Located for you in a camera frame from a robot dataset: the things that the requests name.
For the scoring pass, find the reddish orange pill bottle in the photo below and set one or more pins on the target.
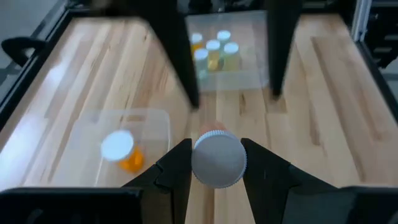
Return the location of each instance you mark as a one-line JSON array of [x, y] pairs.
[[219, 158]]

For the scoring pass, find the green pill bottle white cap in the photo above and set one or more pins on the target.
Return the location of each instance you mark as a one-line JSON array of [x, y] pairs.
[[223, 35]]

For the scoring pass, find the clear plastic bin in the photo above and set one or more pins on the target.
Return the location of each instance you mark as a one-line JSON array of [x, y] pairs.
[[248, 77], [152, 124]]

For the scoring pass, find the large orange pill bottle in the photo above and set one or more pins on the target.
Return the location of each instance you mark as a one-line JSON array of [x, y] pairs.
[[117, 145]]

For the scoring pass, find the yellow pill bottle white cap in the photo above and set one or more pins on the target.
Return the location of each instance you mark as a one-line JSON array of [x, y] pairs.
[[231, 51], [213, 49]]

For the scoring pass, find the small bottles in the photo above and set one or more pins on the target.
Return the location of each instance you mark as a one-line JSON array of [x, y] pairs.
[[201, 59]]

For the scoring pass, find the orange pill bottle white cap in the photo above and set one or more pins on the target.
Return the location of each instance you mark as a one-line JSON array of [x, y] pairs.
[[196, 40]]

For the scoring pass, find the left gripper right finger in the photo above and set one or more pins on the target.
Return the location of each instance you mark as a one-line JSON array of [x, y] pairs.
[[267, 186]]

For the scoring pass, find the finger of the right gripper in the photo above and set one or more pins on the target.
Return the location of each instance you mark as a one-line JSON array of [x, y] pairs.
[[177, 43], [281, 46]]

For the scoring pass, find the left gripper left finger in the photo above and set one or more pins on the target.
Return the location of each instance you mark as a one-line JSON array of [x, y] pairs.
[[169, 193]]

